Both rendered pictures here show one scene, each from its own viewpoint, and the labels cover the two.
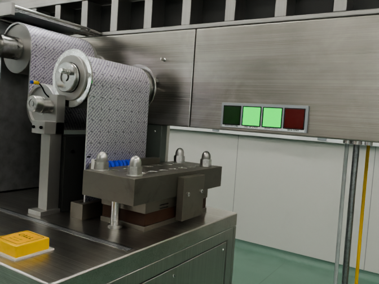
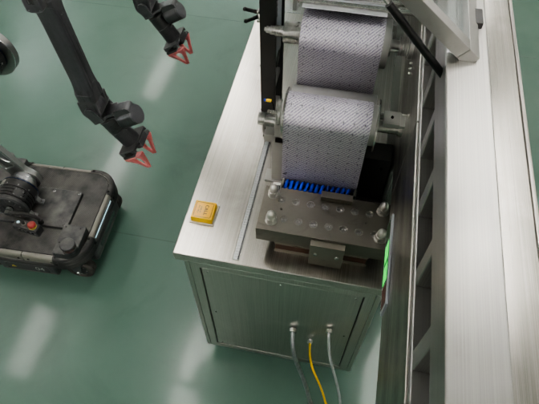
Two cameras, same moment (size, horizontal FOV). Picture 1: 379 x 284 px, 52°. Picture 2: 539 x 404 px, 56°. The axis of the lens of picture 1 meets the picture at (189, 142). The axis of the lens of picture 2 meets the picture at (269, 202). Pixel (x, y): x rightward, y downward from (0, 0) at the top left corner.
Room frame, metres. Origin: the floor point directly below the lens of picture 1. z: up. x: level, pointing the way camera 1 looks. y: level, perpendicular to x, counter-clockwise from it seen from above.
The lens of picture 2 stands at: (0.58, -0.64, 2.28)
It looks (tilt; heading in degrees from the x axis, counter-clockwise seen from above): 55 degrees down; 69
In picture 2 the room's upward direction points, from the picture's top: straight up
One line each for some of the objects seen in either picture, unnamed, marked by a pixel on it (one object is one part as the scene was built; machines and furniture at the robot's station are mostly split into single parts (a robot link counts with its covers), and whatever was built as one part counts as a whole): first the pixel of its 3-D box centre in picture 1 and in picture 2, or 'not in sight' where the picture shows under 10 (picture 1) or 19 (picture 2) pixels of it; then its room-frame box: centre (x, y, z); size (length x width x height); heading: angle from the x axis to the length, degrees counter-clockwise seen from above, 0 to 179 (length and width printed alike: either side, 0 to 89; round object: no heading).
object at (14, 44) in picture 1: (7, 47); (293, 32); (1.11, 0.53, 1.33); 0.06 x 0.06 x 0.06; 58
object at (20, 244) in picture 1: (22, 243); (204, 212); (0.71, 0.30, 0.91); 0.07 x 0.07 x 0.02; 58
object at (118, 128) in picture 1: (119, 133); (321, 166); (1.06, 0.19, 1.11); 0.23 x 0.01 x 0.18; 148
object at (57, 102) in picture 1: (45, 154); (273, 147); (0.98, 0.36, 1.05); 0.06 x 0.05 x 0.31; 148
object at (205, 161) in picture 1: (206, 158); (381, 234); (1.15, -0.05, 1.05); 0.04 x 0.04 x 0.04
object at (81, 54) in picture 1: (71, 78); (285, 113); (1.00, 0.31, 1.25); 0.15 x 0.01 x 0.15; 58
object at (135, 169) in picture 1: (135, 165); (270, 216); (0.88, 0.12, 1.05); 0.04 x 0.04 x 0.04
